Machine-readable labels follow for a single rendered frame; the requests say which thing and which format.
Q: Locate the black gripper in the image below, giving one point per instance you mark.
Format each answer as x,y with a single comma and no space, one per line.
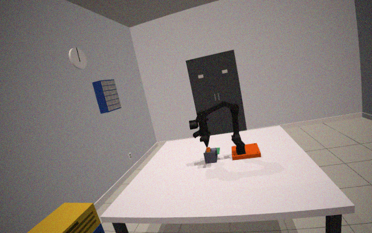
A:
205,136

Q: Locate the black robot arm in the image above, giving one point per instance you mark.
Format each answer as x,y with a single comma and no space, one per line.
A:
201,119

